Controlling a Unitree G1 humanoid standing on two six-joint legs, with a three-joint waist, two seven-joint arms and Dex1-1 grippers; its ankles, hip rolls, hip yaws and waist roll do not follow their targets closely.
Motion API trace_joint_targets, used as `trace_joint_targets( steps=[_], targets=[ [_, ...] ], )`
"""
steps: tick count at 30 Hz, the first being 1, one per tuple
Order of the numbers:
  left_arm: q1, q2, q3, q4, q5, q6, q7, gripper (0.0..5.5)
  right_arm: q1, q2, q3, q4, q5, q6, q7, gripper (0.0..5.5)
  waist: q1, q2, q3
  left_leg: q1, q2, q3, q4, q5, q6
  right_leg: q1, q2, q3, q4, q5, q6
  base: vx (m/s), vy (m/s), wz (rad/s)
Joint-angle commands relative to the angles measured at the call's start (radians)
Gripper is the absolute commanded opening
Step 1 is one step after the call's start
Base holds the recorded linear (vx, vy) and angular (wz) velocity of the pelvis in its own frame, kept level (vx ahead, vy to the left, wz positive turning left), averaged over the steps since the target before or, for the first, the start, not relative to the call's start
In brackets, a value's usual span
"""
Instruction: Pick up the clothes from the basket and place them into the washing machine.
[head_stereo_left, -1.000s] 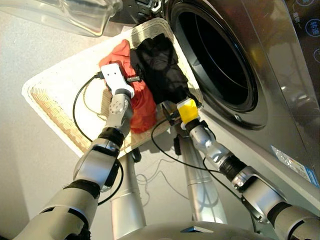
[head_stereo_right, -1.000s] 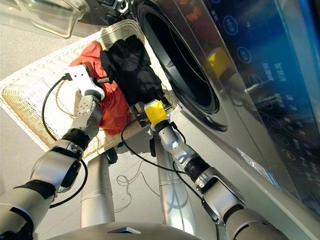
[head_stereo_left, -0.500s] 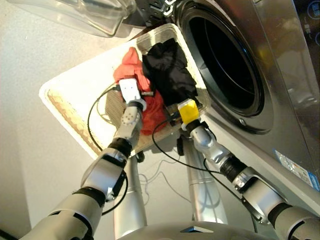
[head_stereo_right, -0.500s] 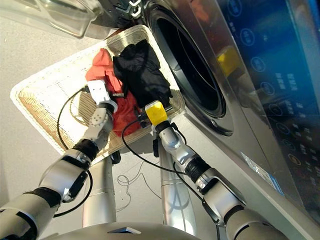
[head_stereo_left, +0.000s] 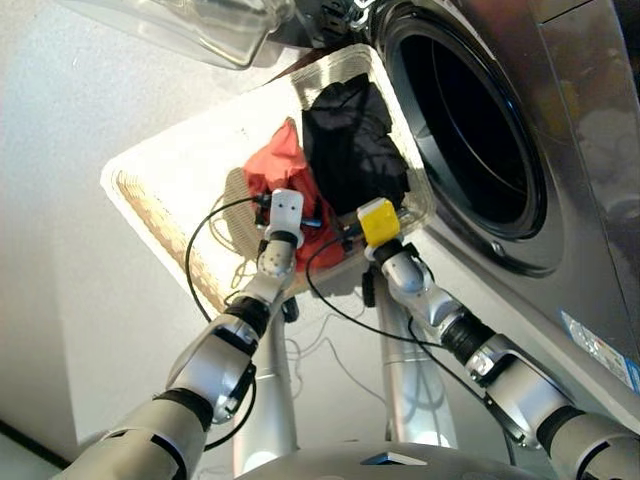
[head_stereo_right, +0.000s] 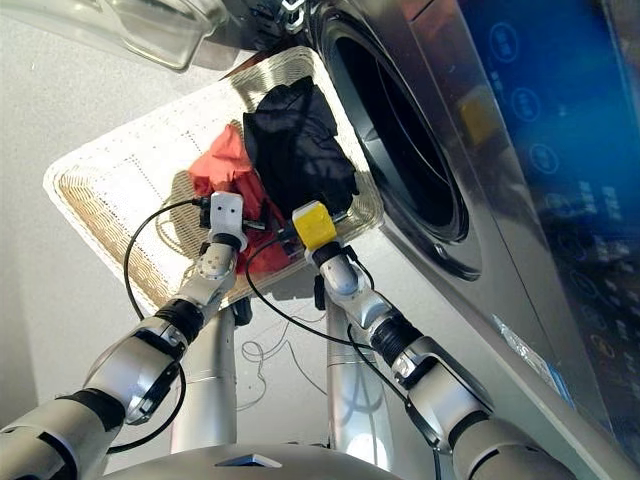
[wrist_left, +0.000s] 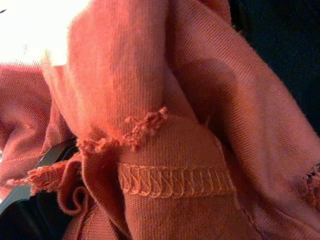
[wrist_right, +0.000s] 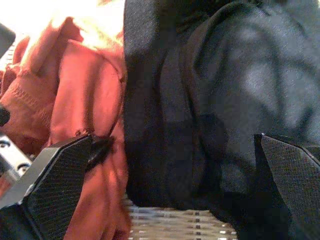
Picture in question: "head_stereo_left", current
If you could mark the orange cloth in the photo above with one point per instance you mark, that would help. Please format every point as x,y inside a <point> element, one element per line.
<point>275,165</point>

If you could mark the black cloth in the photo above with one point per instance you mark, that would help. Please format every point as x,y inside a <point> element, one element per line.
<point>350,145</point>

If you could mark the pale woven laundry basket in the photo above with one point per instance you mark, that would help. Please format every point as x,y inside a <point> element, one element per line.
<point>190,150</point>

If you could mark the grey washing machine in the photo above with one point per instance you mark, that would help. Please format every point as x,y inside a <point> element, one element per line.
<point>565,175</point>

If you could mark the silver robot leg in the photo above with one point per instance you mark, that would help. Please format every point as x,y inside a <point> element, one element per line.
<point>270,400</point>
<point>415,390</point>

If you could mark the round glass washer door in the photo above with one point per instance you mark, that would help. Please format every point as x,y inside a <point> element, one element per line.
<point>200,30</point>

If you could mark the black washer door hinge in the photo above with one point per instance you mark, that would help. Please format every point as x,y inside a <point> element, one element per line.
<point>345,15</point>

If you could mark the grey robot torso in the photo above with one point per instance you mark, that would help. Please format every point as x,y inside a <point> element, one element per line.
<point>325,465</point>

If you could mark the blue white washer label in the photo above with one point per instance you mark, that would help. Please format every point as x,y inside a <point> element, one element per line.
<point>600,350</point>

